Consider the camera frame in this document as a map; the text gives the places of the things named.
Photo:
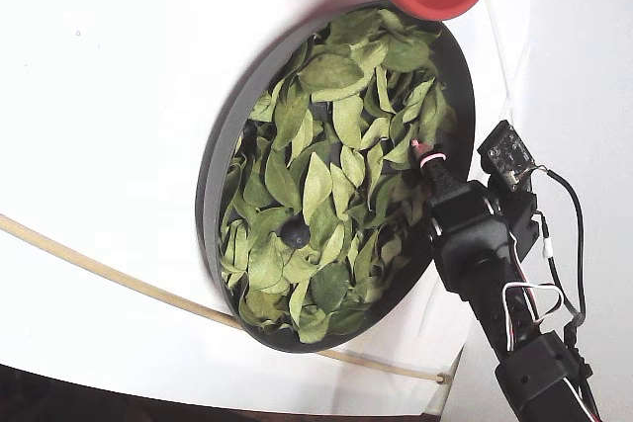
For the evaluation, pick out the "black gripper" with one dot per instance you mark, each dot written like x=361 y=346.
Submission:
x=454 y=201

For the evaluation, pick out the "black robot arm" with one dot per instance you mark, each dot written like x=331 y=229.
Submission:
x=534 y=372

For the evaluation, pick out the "grey round bowl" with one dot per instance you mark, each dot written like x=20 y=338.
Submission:
x=457 y=71

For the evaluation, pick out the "pile of green leaves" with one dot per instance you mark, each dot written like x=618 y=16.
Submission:
x=316 y=185

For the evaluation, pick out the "dark blueberry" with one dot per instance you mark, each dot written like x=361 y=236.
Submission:
x=295 y=236

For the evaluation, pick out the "pink rubber band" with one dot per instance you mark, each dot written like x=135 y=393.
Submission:
x=431 y=157

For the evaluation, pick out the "beige rubber tube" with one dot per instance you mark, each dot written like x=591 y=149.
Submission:
x=105 y=283

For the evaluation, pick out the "bare camera circuit board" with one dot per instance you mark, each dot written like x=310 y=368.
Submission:
x=509 y=152

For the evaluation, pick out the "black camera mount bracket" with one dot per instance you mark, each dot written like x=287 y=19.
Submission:
x=521 y=219

